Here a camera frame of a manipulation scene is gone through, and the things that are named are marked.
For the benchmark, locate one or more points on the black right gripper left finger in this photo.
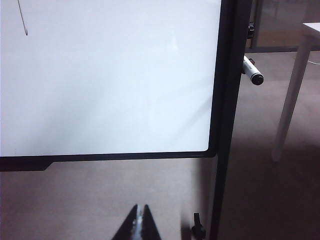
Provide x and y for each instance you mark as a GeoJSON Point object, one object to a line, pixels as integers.
{"type": "Point", "coordinates": [126, 228]}

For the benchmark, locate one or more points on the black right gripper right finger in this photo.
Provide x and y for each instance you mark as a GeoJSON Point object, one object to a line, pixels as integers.
{"type": "Point", "coordinates": [150, 228]}

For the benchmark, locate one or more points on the white marker pen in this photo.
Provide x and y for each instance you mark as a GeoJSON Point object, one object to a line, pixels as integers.
{"type": "Point", "coordinates": [252, 71]}

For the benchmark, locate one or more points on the white table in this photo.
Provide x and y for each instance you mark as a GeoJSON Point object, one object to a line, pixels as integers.
{"type": "Point", "coordinates": [291, 92]}

